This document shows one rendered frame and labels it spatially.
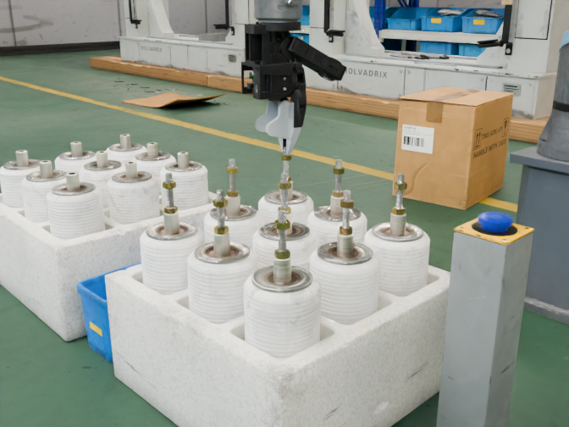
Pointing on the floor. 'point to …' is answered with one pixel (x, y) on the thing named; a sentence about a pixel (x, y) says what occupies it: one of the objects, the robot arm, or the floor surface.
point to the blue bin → (97, 313)
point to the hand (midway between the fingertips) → (290, 145)
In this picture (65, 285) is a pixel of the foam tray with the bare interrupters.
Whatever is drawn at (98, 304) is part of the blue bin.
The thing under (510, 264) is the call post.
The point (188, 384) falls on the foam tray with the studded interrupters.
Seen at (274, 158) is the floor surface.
